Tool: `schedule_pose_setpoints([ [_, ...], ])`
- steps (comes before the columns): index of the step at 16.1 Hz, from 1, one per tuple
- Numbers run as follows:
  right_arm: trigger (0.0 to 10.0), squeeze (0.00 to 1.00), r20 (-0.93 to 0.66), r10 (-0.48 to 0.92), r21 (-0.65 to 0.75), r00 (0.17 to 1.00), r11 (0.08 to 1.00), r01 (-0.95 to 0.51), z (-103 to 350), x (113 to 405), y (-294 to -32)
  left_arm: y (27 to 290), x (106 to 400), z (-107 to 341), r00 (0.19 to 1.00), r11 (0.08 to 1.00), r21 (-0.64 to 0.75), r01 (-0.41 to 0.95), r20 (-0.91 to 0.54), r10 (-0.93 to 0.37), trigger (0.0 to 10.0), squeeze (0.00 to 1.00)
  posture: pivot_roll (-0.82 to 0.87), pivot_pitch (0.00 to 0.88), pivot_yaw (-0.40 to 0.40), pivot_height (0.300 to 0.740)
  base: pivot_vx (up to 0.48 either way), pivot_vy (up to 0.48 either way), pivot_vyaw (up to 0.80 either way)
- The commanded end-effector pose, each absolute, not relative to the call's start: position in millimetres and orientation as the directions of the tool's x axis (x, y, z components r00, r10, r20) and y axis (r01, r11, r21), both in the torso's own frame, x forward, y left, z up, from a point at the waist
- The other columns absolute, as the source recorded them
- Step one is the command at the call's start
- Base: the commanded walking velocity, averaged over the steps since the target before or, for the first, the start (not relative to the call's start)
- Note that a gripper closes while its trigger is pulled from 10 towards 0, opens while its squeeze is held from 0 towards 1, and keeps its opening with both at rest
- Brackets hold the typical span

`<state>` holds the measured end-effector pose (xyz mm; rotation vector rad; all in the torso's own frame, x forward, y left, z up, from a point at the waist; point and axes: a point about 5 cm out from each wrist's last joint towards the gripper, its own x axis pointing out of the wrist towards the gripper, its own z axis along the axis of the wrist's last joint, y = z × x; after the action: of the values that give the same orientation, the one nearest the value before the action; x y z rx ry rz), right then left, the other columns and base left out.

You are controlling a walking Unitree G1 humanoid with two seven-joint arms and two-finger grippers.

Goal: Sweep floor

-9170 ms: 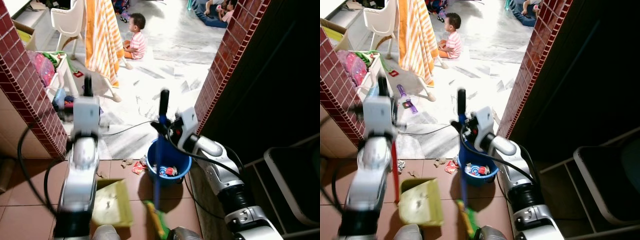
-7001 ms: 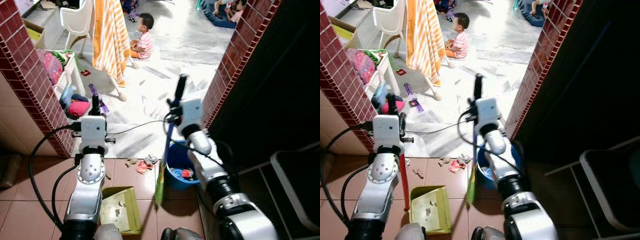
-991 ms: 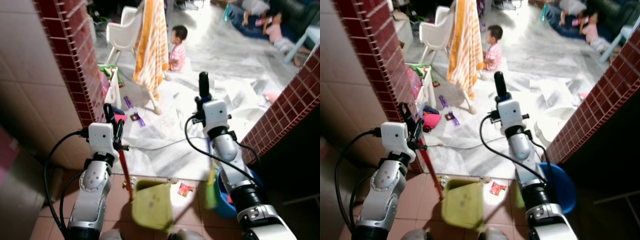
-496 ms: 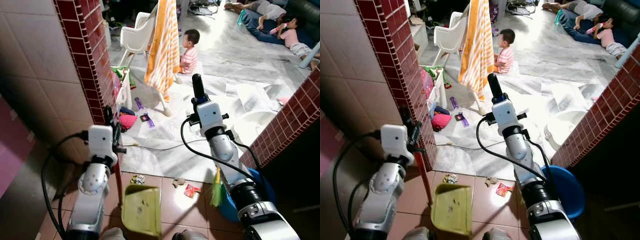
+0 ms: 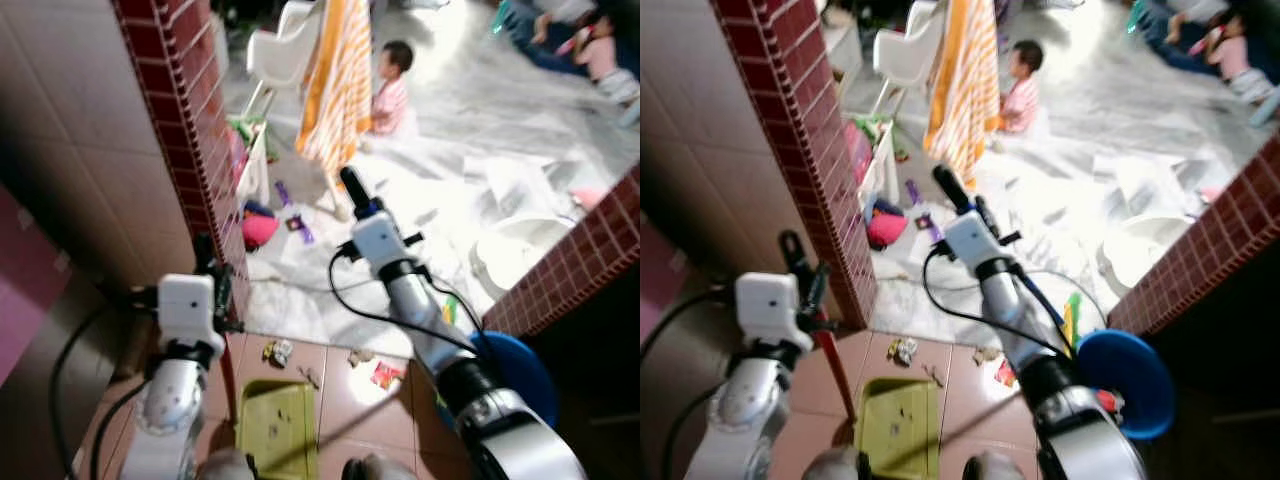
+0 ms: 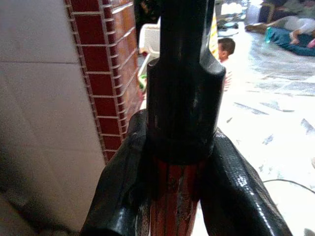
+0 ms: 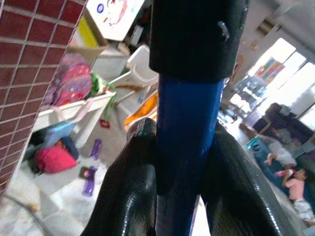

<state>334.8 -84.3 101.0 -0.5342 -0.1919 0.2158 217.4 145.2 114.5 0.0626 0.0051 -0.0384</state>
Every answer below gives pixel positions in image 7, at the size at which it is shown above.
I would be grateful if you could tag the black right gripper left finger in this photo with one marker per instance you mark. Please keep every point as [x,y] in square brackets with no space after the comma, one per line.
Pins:
[133,186]

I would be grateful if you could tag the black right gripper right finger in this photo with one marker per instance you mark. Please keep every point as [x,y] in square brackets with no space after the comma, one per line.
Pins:
[236,186]

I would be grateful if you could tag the purple toy with dark card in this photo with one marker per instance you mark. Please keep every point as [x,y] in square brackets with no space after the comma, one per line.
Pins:
[88,180]

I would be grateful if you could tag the teal cup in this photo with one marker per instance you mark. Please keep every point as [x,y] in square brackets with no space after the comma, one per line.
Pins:
[251,143]

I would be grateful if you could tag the purple toy piece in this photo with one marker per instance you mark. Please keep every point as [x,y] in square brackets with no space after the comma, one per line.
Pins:
[96,148]

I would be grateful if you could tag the adult in grey shirt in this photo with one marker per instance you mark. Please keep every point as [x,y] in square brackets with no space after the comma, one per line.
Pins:
[278,150]

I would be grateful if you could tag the child in pink shirt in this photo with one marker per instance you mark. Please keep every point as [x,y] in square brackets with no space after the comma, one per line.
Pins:
[296,188]

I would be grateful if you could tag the red tag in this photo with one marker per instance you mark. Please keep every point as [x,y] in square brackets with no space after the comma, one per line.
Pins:
[105,123]

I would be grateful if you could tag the dark sofa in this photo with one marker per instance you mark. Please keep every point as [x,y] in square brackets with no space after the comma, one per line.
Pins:
[292,125]

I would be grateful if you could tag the light blue bag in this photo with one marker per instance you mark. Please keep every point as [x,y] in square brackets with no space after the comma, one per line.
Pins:
[59,131]

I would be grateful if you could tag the green bag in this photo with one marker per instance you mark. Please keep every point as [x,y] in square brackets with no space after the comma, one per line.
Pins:
[98,84]

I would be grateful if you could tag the white plastic chair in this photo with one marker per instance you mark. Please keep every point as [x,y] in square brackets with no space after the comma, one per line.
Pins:
[141,66]

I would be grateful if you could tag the pink purple backpack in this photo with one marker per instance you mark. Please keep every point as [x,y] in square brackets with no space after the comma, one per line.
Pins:
[73,81]

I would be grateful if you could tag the colourful window poster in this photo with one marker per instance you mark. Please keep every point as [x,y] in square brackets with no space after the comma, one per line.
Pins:
[270,69]

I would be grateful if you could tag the cardboard box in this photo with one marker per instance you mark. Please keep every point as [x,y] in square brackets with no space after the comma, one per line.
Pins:
[91,46]

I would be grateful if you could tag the white board with drawing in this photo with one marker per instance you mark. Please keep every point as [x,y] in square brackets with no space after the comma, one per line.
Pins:
[115,17]

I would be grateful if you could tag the wall air vent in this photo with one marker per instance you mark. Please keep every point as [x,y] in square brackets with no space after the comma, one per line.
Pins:
[265,26]

